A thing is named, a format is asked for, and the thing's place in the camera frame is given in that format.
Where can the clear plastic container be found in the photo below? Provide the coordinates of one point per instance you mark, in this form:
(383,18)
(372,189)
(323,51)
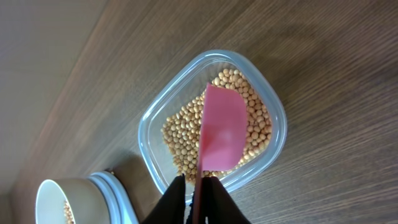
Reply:
(185,86)

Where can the pink plastic scoop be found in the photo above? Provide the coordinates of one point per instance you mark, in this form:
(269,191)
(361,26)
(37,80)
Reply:
(222,136)

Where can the white digital kitchen scale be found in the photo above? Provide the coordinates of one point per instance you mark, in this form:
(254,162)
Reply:
(118,203)

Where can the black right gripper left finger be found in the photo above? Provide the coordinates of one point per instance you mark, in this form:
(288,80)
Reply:
(171,206)

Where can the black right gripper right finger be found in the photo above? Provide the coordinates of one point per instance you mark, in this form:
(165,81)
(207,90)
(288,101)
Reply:
(216,205)

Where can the pile of soybeans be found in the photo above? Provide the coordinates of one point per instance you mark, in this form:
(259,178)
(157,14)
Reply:
(181,132)

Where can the soybeans in bowl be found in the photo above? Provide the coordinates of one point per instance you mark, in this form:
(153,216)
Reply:
(69,219)

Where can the white bowl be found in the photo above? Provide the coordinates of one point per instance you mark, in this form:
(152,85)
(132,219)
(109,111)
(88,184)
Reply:
(78,197)

